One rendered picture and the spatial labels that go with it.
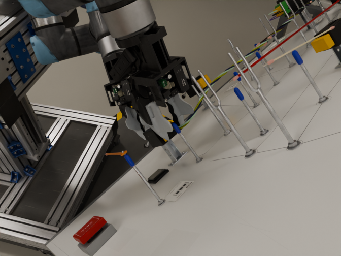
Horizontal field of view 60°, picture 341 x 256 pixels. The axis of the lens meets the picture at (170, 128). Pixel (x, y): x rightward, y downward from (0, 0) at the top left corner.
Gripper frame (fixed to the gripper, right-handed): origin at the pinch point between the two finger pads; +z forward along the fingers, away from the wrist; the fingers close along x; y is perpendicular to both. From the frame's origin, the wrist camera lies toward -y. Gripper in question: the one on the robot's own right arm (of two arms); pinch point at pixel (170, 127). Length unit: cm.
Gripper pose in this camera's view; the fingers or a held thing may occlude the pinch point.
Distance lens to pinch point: 57.8
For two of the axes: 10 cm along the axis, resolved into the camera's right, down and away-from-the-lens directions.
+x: 6.9, -5.8, 4.3
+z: 3.4, 7.8, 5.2
